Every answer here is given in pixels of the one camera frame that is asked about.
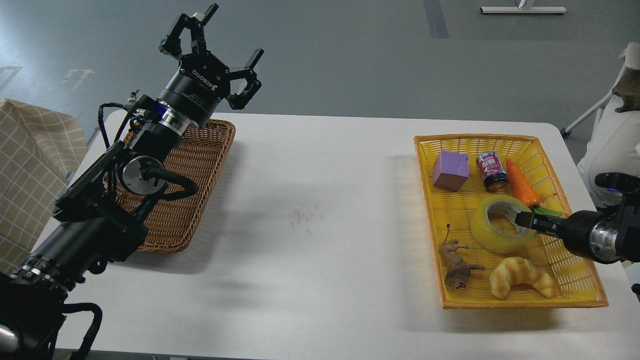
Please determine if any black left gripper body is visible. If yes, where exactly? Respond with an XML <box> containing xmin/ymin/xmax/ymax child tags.
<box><xmin>157</xmin><ymin>54</ymin><xmax>230</xmax><ymax>129</ymax></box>

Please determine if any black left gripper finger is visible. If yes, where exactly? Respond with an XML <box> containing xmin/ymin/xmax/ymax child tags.
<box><xmin>159</xmin><ymin>3</ymin><xmax>220</xmax><ymax>62</ymax></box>
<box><xmin>216</xmin><ymin>48</ymin><xmax>265</xmax><ymax>110</ymax></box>

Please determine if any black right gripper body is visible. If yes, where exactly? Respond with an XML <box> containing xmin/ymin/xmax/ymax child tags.
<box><xmin>558</xmin><ymin>210</ymin><xmax>607</xmax><ymax>260</ymax></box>

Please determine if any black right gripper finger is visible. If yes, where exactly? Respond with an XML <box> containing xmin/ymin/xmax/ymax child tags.
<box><xmin>515</xmin><ymin>211</ymin><xmax>563</xmax><ymax>239</ymax></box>

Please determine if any yellow tape roll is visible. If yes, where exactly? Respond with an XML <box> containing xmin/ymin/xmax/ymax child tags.
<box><xmin>470</xmin><ymin>194</ymin><xmax>536</xmax><ymax>256</ymax></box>

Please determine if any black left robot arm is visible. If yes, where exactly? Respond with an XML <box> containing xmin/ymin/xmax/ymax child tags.
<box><xmin>1</xmin><ymin>3</ymin><xmax>264</xmax><ymax>360</ymax></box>

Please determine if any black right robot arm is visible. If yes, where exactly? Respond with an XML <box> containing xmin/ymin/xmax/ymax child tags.
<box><xmin>515</xmin><ymin>172</ymin><xmax>640</xmax><ymax>264</ymax></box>

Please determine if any orange toy carrot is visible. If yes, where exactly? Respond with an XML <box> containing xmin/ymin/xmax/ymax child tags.
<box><xmin>505</xmin><ymin>158</ymin><xmax>563</xmax><ymax>217</ymax></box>

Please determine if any toy croissant bread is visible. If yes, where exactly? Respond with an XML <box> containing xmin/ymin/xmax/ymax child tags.
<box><xmin>489</xmin><ymin>256</ymin><xmax>558</xmax><ymax>300</ymax></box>

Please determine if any small soda can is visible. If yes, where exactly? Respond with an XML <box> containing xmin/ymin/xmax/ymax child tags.
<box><xmin>475</xmin><ymin>152</ymin><xmax>509</xmax><ymax>193</ymax></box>

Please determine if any white chair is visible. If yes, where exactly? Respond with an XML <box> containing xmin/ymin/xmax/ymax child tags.
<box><xmin>560</xmin><ymin>42</ymin><xmax>639</xmax><ymax>207</ymax></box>

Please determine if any brown toy animal figure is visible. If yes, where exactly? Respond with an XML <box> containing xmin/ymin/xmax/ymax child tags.
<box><xmin>438</xmin><ymin>223</ymin><xmax>486</xmax><ymax>289</ymax></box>

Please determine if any yellow plastic basket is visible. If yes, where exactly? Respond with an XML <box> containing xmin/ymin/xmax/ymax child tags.
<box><xmin>413</xmin><ymin>133</ymin><xmax>608</xmax><ymax>309</ymax></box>

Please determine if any purple foam cube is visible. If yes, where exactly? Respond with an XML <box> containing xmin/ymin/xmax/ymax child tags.
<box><xmin>432</xmin><ymin>150</ymin><xmax>470</xmax><ymax>192</ymax></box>

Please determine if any brown wicker basket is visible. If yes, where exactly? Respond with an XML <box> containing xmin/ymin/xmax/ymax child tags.
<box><xmin>135</xmin><ymin>119</ymin><xmax>236</xmax><ymax>254</ymax></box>

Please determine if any beige checkered cloth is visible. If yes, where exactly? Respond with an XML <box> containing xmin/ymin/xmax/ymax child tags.
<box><xmin>0</xmin><ymin>98</ymin><xmax>88</xmax><ymax>275</ymax></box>

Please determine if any white stand base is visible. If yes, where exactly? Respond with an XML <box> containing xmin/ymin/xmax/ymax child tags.
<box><xmin>480</xmin><ymin>0</ymin><xmax>568</xmax><ymax>15</ymax></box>

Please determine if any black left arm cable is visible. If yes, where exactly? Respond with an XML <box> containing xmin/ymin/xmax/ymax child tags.
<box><xmin>45</xmin><ymin>302</ymin><xmax>103</xmax><ymax>360</ymax></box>

